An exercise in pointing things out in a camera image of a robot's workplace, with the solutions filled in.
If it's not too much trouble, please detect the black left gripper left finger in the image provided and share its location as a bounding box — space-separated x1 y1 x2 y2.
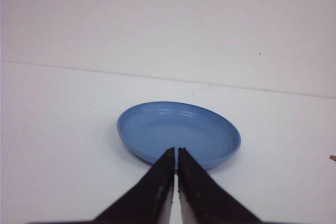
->
93 148 175 223

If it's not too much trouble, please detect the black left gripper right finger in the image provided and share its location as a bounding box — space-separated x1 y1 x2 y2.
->
177 148 262 223

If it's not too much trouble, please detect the blue round plate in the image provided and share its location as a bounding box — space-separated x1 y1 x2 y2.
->
116 101 241 169

